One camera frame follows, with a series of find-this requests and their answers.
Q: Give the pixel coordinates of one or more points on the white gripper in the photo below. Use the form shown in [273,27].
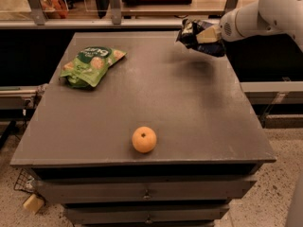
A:
[227,28]

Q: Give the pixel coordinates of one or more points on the blue chip bag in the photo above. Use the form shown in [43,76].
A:
[187,37]

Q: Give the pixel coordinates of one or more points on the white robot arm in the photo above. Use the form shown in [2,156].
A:
[260,18]

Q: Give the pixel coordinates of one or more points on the green snack bag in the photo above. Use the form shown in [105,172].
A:
[90,66]

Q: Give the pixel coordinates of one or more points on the orange plastic bag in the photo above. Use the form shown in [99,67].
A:
[55,6]

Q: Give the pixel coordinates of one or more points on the grey drawer cabinet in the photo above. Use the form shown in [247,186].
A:
[78,144]

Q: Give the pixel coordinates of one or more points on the orange fruit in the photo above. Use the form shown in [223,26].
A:
[144,139]

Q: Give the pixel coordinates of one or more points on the yellow sponge block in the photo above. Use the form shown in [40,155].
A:
[33,204]

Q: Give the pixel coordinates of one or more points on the metal railing frame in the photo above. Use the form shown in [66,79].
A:
[106,14]

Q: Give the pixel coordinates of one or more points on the black wire basket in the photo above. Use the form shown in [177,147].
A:
[24,183]

